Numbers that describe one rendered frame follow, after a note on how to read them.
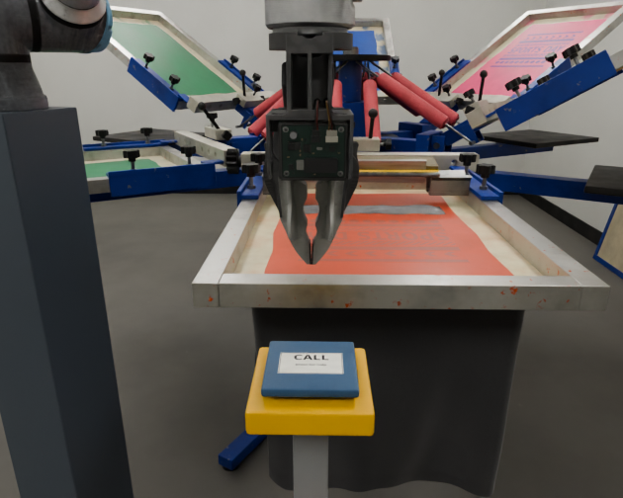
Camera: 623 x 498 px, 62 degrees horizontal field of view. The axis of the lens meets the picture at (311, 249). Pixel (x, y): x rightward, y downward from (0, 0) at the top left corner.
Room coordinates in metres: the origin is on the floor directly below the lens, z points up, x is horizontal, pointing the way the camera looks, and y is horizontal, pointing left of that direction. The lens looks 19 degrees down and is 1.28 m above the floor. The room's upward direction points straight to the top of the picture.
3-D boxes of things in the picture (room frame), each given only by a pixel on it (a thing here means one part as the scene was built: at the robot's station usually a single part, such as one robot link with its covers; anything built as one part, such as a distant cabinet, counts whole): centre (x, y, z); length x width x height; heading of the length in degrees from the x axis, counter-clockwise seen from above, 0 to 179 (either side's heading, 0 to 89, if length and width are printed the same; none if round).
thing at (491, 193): (1.29, -0.41, 0.98); 0.30 x 0.05 x 0.07; 179
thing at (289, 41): (0.46, 0.00, 1.24); 0.09 x 0.08 x 0.12; 179
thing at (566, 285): (1.05, -0.13, 0.97); 0.79 x 0.58 x 0.04; 179
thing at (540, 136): (2.43, -0.74, 0.91); 1.34 x 0.41 x 0.08; 119
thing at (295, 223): (0.47, 0.02, 1.14); 0.06 x 0.03 x 0.09; 179
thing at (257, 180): (1.30, 0.14, 0.98); 0.30 x 0.05 x 0.07; 179
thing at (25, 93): (1.03, 0.59, 1.25); 0.15 x 0.15 x 0.10
